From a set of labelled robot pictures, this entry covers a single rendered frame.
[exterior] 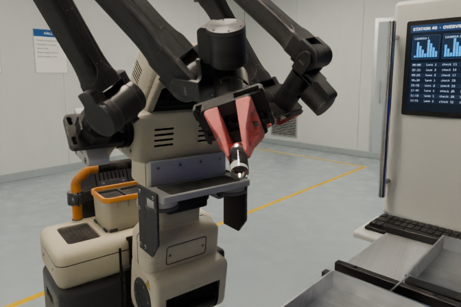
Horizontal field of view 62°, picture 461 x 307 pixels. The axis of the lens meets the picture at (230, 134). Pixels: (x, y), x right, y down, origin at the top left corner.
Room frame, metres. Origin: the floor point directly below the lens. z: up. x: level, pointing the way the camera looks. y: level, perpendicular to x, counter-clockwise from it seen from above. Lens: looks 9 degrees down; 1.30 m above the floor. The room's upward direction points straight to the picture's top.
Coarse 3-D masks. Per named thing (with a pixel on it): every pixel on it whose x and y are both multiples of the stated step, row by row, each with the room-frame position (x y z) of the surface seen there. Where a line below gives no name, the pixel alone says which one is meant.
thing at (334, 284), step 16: (336, 272) 0.72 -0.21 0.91; (320, 288) 0.69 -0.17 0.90; (336, 288) 0.71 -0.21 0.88; (352, 288) 0.69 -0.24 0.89; (368, 288) 0.67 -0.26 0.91; (288, 304) 0.61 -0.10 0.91; (304, 304) 0.65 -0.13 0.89; (320, 304) 0.66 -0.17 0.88; (336, 304) 0.66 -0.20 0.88; (352, 304) 0.66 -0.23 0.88; (368, 304) 0.66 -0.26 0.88; (384, 304) 0.65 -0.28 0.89; (400, 304) 0.63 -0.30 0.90; (416, 304) 0.61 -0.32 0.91
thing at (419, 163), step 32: (416, 0) 1.31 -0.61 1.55; (448, 0) 1.24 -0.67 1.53; (416, 32) 1.29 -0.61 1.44; (448, 32) 1.23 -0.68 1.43; (416, 64) 1.29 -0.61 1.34; (448, 64) 1.22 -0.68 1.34; (416, 96) 1.28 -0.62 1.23; (448, 96) 1.22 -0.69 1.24; (416, 128) 1.28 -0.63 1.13; (448, 128) 1.22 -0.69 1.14; (416, 160) 1.28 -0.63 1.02; (448, 160) 1.21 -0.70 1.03; (416, 192) 1.27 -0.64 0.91; (448, 192) 1.21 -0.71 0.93; (448, 224) 1.20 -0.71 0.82
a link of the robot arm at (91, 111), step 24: (48, 0) 0.69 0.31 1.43; (72, 0) 0.72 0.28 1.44; (48, 24) 0.72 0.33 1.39; (72, 24) 0.71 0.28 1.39; (72, 48) 0.72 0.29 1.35; (96, 48) 0.74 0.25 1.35; (96, 72) 0.73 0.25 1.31; (120, 72) 0.79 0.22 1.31; (96, 96) 0.73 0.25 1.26; (144, 96) 0.80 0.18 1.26; (96, 120) 0.75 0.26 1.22; (120, 120) 0.74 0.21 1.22
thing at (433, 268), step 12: (444, 240) 0.89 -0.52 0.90; (456, 240) 0.87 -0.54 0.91; (432, 252) 0.83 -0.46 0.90; (444, 252) 0.87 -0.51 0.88; (456, 252) 0.87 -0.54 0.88; (420, 264) 0.76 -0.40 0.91; (432, 264) 0.81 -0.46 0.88; (444, 264) 0.81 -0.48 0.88; (456, 264) 0.81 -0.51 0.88; (420, 276) 0.76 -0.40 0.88; (432, 276) 0.76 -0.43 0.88; (444, 276) 0.76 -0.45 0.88; (456, 276) 0.76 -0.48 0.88; (432, 288) 0.67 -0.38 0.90; (444, 288) 0.66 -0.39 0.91; (456, 288) 0.71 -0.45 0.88; (456, 300) 0.65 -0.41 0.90
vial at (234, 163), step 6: (234, 150) 0.45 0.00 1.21; (240, 150) 0.45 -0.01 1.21; (234, 156) 0.44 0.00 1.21; (234, 162) 0.43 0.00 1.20; (234, 168) 0.42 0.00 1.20; (240, 168) 0.42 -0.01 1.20; (246, 168) 0.42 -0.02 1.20; (234, 174) 0.43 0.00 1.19; (240, 174) 0.43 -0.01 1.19; (246, 174) 0.43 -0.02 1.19
